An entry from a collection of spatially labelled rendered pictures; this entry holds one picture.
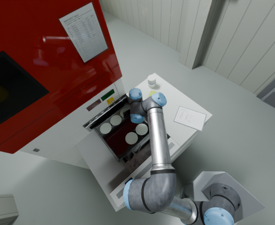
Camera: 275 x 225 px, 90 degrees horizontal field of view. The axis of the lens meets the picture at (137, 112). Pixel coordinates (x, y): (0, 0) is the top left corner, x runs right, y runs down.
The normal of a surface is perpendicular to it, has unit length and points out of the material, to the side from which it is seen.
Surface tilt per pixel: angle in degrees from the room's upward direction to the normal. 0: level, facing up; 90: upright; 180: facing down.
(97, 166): 0
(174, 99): 0
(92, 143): 0
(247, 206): 47
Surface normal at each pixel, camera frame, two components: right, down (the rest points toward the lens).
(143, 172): -0.12, -0.47
